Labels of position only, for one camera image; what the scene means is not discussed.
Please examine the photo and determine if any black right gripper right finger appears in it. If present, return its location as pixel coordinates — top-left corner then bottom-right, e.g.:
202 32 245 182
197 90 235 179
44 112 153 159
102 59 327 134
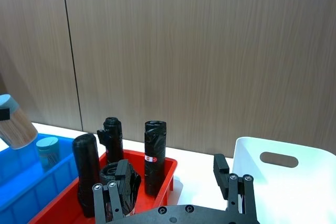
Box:
213 153 257 217

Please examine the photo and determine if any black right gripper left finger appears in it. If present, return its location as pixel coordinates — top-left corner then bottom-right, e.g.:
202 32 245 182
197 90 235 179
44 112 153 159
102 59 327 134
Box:
92 159 132 223

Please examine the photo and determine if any blue plastic bin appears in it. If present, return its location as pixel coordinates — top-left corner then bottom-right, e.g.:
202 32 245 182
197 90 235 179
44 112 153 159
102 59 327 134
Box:
0 132 81 224

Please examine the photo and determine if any black roll with red label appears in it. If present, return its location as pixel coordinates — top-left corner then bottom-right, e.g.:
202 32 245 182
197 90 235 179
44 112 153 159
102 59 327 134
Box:
143 120 168 197

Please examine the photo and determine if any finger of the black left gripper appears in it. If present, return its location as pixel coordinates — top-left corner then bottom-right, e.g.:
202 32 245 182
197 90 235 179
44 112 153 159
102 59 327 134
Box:
0 106 11 122

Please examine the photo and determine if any red plastic bin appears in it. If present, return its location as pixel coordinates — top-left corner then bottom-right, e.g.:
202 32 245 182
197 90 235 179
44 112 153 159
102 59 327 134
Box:
27 148 178 224

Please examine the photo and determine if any black garbage bag roll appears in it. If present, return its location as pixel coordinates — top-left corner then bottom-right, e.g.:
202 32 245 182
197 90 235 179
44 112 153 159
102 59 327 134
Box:
99 159 142 221
71 132 101 219
97 116 124 163

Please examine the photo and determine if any white plastic bin with handle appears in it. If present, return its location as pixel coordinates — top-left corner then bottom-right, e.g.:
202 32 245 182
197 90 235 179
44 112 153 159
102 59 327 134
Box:
232 136 336 224

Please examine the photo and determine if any clear jar with teal lid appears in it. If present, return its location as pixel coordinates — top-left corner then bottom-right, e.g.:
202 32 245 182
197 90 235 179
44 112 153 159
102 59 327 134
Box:
0 93 39 150
35 136 61 171

